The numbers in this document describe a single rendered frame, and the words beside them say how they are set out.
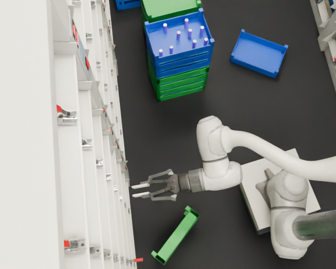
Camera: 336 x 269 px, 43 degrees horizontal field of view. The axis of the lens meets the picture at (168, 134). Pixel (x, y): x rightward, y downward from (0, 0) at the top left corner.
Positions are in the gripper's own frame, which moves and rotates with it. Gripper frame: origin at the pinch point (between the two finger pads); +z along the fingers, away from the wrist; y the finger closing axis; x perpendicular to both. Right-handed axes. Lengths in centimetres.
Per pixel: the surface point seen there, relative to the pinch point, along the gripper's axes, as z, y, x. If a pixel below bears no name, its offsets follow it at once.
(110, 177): 2.7, 0.0, 29.4
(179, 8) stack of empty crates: -24, 106, -39
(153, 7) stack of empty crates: -10, 109, -35
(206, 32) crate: -37, 79, -24
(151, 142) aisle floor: 7, 41, -65
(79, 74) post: -7, 16, 76
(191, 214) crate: -12, -6, -49
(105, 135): 2.9, 15.6, 29.2
